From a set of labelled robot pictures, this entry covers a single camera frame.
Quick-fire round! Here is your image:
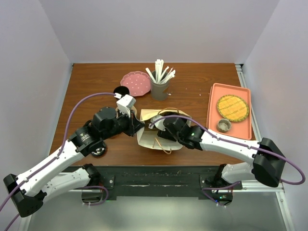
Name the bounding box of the orange plastic tray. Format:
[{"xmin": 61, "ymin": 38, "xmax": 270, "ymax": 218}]
[{"xmin": 207, "ymin": 83, "xmax": 252, "ymax": 140}]

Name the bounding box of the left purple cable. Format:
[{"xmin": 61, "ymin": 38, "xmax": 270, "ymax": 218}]
[{"xmin": 0, "ymin": 92, "xmax": 121, "ymax": 231}]

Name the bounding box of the black cup lid on table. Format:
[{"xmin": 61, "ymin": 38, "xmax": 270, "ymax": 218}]
[{"xmin": 91, "ymin": 142, "xmax": 107, "ymax": 158}]

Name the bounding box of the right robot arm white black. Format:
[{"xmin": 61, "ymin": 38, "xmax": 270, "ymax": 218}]
[{"xmin": 152, "ymin": 115, "xmax": 285, "ymax": 189}]

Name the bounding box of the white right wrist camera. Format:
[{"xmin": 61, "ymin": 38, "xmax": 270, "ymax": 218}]
[{"xmin": 148, "ymin": 115, "xmax": 166, "ymax": 131}]

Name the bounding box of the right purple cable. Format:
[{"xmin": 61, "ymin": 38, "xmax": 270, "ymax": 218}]
[{"xmin": 149, "ymin": 115, "xmax": 306, "ymax": 185}]

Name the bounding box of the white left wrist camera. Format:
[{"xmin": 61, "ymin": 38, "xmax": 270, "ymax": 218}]
[{"xmin": 115, "ymin": 93, "xmax": 136, "ymax": 118}]

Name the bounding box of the white wrapped straws bundle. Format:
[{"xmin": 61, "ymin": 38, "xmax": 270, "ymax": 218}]
[{"xmin": 145, "ymin": 59, "xmax": 176, "ymax": 85}]

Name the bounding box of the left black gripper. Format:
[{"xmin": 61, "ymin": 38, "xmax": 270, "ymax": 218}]
[{"xmin": 102, "ymin": 107, "xmax": 145, "ymax": 140}]

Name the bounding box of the purple cable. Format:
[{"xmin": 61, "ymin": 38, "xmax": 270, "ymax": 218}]
[
  {"xmin": 0, "ymin": 92, "xmax": 121, "ymax": 231},
  {"xmin": 149, "ymin": 115, "xmax": 306, "ymax": 185}
]

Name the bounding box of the pink polka dot plate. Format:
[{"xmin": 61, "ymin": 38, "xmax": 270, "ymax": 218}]
[{"xmin": 120, "ymin": 71, "xmax": 151, "ymax": 97}]

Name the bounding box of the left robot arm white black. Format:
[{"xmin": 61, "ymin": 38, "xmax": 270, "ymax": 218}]
[{"xmin": 3, "ymin": 107, "xmax": 144, "ymax": 218}]

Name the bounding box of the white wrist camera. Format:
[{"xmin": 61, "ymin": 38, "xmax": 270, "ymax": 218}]
[
  {"xmin": 148, "ymin": 115, "xmax": 166, "ymax": 131},
  {"xmin": 115, "ymin": 93, "xmax": 136, "ymax": 118}
]

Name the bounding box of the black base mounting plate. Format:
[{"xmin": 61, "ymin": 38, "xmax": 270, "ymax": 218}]
[{"xmin": 96, "ymin": 166, "xmax": 242, "ymax": 200}]

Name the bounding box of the beige paper bag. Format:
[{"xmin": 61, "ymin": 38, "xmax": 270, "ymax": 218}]
[{"xmin": 137, "ymin": 108, "xmax": 191, "ymax": 154}]

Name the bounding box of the grey utensil holder can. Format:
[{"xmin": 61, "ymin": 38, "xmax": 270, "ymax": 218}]
[{"xmin": 150, "ymin": 80, "xmax": 169, "ymax": 101}]

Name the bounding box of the yellow woven coaster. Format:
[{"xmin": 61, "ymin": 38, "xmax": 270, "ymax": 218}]
[{"xmin": 216, "ymin": 94, "xmax": 250, "ymax": 122}]

